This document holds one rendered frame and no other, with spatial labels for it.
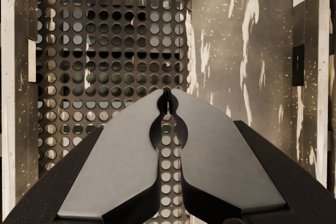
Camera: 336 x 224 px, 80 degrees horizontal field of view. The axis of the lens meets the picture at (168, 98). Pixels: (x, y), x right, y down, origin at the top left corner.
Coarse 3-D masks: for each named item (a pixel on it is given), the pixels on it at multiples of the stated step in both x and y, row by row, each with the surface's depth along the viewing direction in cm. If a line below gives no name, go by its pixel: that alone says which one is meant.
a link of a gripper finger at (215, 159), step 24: (168, 96) 12; (192, 96) 11; (192, 120) 9; (216, 120) 9; (192, 144) 8; (216, 144) 8; (240, 144) 7; (192, 168) 7; (216, 168) 7; (240, 168) 7; (192, 192) 6; (216, 192) 6; (240, 192) 6; (264, 192) 6; (216, 216) 6; (240, 216) 6
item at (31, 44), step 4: (28, 40) 38; (28, 44) 38; (32, 44) 39; (28, 48) 38; (32, 48) 39; (28, 52) 38; (32, 52) 39; (28, 56) 38; (32, 56) 39; (28, 60) 38; (32, 60) 39; (28, 64) 38; (32, 64) 39; (28, 68) 38; (32, 68) 39; (28, 72) 38; (32, 72) 39; (28, 76) 38; (32, 76) 39; (28, 80) 38; (32, 80) 39
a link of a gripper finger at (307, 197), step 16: (240, 128) 8; (256, 144) 7; (272, 144) 7; (272, 160) 7; (288, 160) 7; (272, 176) 6; (288, 176) 6; (304, 176) 6; (288, 192) 6; (304, 192) 6; (320, 192) 6; (288, 208) 5; (304, 208) 5; (320, 208) 5
